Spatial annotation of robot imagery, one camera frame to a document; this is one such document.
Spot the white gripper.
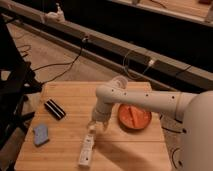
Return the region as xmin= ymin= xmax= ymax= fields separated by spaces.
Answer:
xmin=87 ymin=102 xmax=112 ymax=131

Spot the white plastic bottle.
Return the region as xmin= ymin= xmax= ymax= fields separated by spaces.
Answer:
xmin=78 ymin=126 xmax=96 ymax=167

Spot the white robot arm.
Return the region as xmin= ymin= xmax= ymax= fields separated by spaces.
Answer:
xmin=89 ymin=84 xmax=213 ymax=171

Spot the white spray bottle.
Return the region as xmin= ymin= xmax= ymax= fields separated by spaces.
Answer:
xmin=45 ymin=3 xmax=65 ymax=22

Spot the orange bowl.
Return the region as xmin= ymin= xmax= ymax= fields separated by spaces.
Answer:
xmin=117 ymin=104 xmax=152 ymax=130

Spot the orange food piece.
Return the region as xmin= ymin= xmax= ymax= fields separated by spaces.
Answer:
xmin=130 ymin=107 xmax=140 ymax=127

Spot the black striped eraser block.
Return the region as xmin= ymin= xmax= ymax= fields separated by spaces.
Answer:
xmin=44 ymin=99 xmax=66 ymax=120

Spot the white paper cup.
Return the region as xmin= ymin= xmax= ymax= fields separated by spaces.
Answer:
xmin=113 ymin=76 xmax=128 ymax=89

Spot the blue sponge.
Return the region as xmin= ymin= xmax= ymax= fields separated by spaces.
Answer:
xmin=33 ymin=124 xmax=49 ymax=146

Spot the black chair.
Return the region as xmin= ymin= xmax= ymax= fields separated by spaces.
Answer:
xmin=0 ymin=14 xmax=42 ymax=150

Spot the black floor cable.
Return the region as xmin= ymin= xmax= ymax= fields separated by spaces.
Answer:
xmin=159 ymin=116 xmax=184 ymax=171

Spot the black cable on carpet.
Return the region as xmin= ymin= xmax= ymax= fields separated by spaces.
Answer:
xmin=16 ymin=36 xmax=89 ymax=84

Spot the grey metal rail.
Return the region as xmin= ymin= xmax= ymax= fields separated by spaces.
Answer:
xmin=0 ymin=0 xmax=213 ymax=90

